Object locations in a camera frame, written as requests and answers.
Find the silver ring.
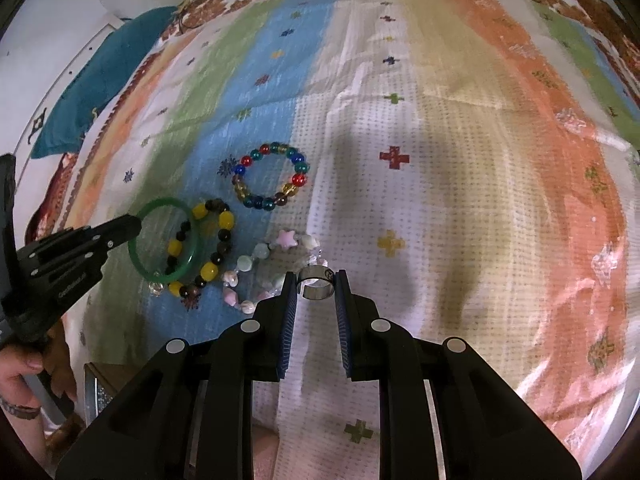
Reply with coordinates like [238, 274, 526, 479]
[296, 265, 336, 302]

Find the yellow black bead bracelet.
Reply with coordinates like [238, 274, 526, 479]
[164, 198, 237, 300]

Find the striped colourful cloth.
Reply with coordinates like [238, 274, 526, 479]
[63, 0, 639, 474]

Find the multicolour glass bead bracelet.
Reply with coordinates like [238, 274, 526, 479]
[231, 142, 312, 212]

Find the teal pillow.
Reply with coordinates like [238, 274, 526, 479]
[32, 6, 177, 159]

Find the left hand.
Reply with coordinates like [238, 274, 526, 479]
[0, 346, 49, 465]

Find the green jade bangle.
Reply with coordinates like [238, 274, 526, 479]
[128, 197, 201, 286]

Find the pastel star bead bracelet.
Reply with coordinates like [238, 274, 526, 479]
[219, 227, 329, 316]

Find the white headboard panel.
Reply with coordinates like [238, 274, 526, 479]
[8, 8, 126, 162]

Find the clear crystal charm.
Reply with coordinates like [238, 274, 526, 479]
[148, 282, 164, 296]

